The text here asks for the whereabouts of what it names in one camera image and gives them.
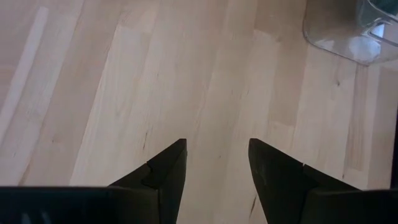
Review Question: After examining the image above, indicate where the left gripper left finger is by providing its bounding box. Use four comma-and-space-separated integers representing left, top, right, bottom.
0, 138, 188, 224

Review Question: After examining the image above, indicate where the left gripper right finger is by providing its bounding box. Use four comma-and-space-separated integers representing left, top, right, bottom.
248, 138, 398, 224

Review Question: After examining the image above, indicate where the clear plastic bin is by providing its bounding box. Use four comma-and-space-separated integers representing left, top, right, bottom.
303, 0, 398, 67

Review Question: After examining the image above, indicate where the black aluminium table frame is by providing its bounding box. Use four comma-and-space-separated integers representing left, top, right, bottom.
391, 108, 398, 189

